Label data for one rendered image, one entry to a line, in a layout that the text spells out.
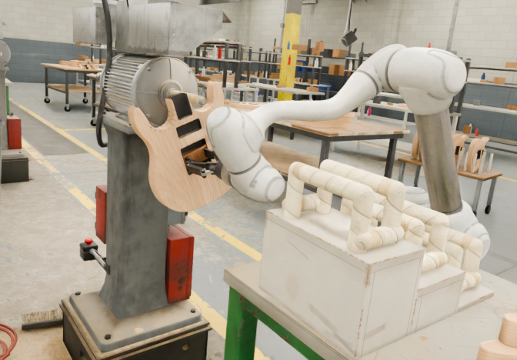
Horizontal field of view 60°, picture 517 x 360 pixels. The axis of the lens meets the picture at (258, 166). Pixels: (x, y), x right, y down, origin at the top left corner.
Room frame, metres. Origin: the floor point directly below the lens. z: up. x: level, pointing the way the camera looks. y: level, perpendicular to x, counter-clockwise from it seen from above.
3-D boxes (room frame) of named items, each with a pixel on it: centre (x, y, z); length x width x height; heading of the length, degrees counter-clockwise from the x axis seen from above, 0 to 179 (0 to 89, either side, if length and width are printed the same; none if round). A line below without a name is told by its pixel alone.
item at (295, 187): (0.84, -0.07, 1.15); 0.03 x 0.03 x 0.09
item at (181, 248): (1.91, 0.37, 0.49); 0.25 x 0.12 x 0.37; 39
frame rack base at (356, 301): (0.80, -0.16, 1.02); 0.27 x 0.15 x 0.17; 38
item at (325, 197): (0.89, -0.14, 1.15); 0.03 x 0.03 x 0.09
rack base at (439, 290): (0.89, -0.29, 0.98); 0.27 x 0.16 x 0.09; 38
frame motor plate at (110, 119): (1.81, 0.50, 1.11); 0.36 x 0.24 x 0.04; 39
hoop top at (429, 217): (0.91, -0.32, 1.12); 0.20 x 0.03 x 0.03; 37
